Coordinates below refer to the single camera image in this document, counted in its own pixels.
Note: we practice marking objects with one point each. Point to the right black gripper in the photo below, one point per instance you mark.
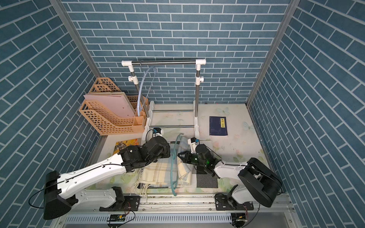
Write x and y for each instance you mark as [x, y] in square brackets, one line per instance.
[187, 159]

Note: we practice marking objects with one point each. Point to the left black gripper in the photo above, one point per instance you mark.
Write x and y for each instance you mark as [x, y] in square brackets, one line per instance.
[167, 149]

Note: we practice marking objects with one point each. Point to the plaid cream blue scarf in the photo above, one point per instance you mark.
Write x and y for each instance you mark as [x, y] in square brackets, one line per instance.
[157, 174]

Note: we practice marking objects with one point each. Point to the light blue plastic hanger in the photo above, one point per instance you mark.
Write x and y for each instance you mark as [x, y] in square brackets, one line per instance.
[151, 73]

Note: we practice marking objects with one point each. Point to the teal plastic hanger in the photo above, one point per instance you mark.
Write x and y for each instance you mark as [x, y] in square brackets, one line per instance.
[174, 171]

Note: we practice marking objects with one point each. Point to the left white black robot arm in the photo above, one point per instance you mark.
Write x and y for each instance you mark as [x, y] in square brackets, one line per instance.
[67, 191]

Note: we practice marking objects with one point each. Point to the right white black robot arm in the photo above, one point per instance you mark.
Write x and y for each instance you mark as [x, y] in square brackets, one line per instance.
[258, 182]

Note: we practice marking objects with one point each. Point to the white steel clothes rack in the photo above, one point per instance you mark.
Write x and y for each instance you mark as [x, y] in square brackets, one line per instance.
[171, 91]

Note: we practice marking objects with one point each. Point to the black grey checkered mat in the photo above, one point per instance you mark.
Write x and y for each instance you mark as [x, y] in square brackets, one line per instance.
[202, 180]

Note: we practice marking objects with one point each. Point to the yellow illustrated book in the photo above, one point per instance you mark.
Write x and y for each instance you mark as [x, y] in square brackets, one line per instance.
[123, 144]

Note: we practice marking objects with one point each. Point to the dark blue book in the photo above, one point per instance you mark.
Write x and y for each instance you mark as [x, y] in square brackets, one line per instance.
[218, 126]

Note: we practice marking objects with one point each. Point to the floral tablecloth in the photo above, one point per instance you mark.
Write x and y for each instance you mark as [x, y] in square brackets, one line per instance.
[241, 143]

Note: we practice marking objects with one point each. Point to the orange plastic file organizer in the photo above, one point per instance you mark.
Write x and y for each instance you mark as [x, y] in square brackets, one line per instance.
[105, 121]

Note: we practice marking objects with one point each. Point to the green circuit board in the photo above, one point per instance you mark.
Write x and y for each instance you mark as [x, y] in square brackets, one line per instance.
[116, 218]

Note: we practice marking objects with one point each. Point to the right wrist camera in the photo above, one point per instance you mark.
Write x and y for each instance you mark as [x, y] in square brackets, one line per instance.
[193, 143]

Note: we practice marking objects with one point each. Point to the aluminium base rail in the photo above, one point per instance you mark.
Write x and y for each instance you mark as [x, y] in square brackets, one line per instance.
[187, 210]

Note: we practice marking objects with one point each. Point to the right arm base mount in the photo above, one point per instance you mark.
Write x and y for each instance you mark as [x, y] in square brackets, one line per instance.
[226, 202]

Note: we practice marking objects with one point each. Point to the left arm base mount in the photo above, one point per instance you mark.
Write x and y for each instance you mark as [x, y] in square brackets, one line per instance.
[122, 202]

